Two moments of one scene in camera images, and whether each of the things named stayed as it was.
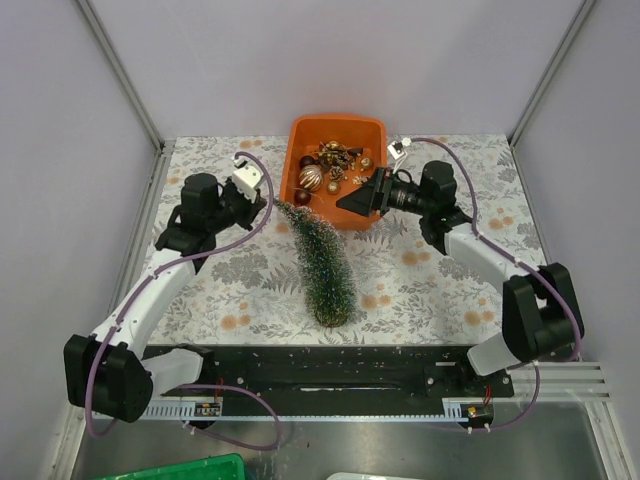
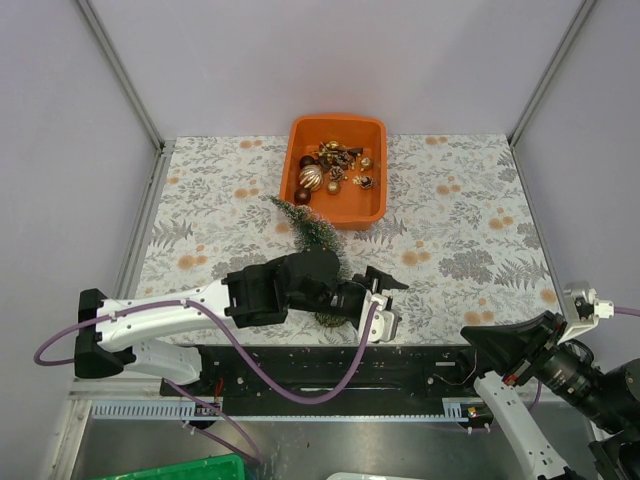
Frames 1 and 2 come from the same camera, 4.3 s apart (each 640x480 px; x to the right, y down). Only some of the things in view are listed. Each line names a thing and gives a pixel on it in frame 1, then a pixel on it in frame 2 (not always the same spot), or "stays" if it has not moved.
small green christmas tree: [326, 269] stays
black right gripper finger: [363, 201] → [507, 345]
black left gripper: [252, 209] → [384, 283]
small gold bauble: [333, 188] stays
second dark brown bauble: [306, 160] stays
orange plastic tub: [324, 156] stays
